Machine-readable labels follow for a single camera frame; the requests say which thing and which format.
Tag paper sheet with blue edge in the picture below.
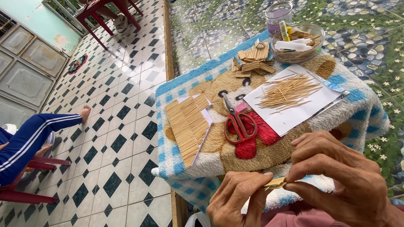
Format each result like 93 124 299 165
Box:
311 72 351 118

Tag yellow glue stick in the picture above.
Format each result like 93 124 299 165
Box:
279 20 291 42

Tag white and grey fan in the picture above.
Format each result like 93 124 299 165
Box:
1 123 64 159

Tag person's left hand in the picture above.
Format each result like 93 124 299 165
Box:
207 172 274 227

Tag small toothpick panel on paper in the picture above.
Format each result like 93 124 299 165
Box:
177 93 214 124

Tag blue bear print towel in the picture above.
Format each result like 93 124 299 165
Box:
151 30 391 214

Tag white paper sheet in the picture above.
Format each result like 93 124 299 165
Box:
243 64 339 137

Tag heap of short toothpick panels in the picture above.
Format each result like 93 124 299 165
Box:
231 38 276 78

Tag grey metal door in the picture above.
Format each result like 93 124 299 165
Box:
0 9 70 127

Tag red plastic chair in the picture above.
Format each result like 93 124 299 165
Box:
0 156 72 204

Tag person's right hand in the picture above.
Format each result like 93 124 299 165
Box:
283 131 392 227

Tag white window railing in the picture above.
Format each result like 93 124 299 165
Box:
42 0 95 36

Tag clear plastic jar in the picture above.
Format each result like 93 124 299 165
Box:
265 1 294 35

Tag red plastic table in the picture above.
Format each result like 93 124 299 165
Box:
75 0 144 51

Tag person's pink clothing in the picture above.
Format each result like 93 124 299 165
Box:
261 202 351 227

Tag clear glass bowl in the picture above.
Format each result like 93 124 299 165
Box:
271 23 326 65

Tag pile of loose toothpicks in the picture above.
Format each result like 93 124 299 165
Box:
256 73 323 115

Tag white plastic bag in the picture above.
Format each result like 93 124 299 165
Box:
185 211 211 227

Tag small glued toothpick bundle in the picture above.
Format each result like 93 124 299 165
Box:
263 177 288 191

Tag red handled scissors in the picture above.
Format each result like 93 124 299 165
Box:
223 93 258 145

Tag large toothpick panel on paper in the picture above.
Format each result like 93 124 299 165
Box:
164 96 210 168

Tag round colourful floor mat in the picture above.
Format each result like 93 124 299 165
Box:
67 54 88 75

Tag white paper strips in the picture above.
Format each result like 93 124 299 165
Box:
274 38 313 53

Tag toothpicks in bowl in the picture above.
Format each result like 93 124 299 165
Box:
278 30 321 62

